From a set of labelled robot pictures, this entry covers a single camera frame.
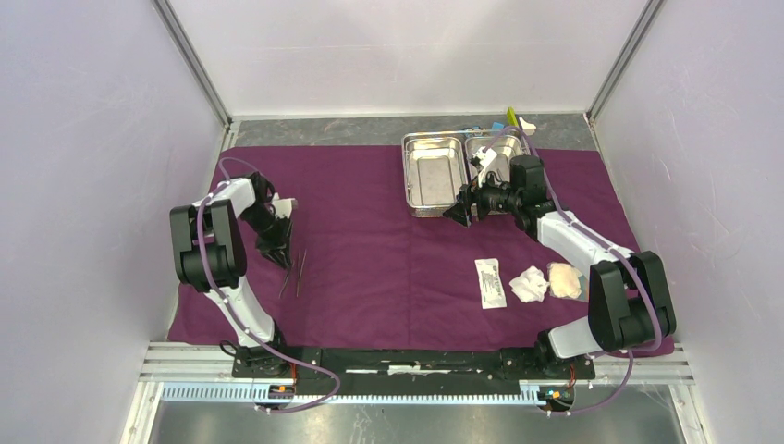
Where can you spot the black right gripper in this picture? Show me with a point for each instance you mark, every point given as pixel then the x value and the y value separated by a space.
pixel 469 194

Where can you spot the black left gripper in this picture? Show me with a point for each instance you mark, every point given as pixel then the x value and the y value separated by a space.
pixel 278 248

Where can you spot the steel forceps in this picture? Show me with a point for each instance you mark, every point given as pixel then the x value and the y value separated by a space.
pixel 300 271
pixel 285 281

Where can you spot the steel two-compartment tray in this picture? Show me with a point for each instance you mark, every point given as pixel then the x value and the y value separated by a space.
pixel 437 163

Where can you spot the maroon cloth wrap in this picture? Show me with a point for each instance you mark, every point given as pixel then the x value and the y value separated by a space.
pixel 377 277

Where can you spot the green suture packet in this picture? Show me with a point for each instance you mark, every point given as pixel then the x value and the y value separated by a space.
pixel 492 292

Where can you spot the white gauze packet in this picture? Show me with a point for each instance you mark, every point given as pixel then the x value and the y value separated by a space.
pixel 530 285

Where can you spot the white gauze pad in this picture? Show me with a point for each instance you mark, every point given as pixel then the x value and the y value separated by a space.
pixel 567 282

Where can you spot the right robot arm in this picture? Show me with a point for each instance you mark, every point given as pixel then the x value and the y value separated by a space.
pixel 629 305

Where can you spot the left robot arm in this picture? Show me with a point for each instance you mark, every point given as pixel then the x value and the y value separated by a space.
pixel 210 256

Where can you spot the yellow-green plastic block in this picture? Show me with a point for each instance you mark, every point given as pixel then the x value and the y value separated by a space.
pixel 512 117

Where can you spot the white plastic block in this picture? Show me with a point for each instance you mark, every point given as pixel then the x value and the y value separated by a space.
pixel 527 127

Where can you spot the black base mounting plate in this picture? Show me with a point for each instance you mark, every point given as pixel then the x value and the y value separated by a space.
pixel 316 371

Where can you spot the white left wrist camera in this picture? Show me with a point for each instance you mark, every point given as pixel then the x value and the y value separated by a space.
pixel 283 207

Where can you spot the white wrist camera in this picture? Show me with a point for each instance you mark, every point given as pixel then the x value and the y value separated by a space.
pixel 283 207
pixel 483 162

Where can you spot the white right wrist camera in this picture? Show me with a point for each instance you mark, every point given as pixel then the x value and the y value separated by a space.
pixel 483 162

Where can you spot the aluminium front frame rail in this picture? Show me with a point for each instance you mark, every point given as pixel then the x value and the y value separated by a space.
pixel 177 371

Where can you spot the aluminium frame rail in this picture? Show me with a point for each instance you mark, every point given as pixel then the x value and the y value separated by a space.
pixel 177 371
pixel 211 118

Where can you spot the aluminium frame rail left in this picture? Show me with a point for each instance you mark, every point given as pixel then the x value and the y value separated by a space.
pixel 211 118

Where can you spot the aluminium frame post right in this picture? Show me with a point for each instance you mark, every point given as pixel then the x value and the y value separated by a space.
pixel 628 50

